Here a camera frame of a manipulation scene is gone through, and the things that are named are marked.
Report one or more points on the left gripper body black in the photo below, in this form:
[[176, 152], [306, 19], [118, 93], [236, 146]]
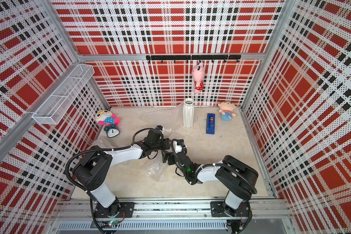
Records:
[[164, 144]]

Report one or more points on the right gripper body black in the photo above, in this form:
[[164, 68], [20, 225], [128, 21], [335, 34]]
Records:
[[185, 172]]

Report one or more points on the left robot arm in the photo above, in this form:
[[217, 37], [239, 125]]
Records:
[[87, 170]]

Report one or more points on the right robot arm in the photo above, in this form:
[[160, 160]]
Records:
[[239, 178]]

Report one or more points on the bubble wrap pile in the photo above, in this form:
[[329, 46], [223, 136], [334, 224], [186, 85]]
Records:
[[170, 118]]

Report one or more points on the teal alarm clock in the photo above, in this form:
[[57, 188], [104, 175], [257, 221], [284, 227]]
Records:
[[111, 131]]

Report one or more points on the tall white ribbed vase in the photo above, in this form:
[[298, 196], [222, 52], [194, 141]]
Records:
[[188, 112]]

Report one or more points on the blue tape dispenser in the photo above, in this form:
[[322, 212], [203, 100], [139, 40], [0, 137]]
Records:
[[210, 124]]

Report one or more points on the white pink owl plush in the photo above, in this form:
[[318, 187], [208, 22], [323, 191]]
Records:
[[106, 118]]

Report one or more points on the plush doll blue pants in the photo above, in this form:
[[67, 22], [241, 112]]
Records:
[[226, 110]]

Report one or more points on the pink hanging plush toy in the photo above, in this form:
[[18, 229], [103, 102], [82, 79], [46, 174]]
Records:
[[198, 74]]

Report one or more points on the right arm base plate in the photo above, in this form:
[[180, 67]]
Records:
[[220, 209]]

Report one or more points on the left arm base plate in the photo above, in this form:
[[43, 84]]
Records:
[[116, 210]]

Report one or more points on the black hook rail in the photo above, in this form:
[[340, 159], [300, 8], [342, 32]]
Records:
[[163, 58]]

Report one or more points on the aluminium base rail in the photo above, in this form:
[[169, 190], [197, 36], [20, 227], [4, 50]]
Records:
[[185, 215]]

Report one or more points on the white wire mesh shelf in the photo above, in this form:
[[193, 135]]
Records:
[[52, 110]]

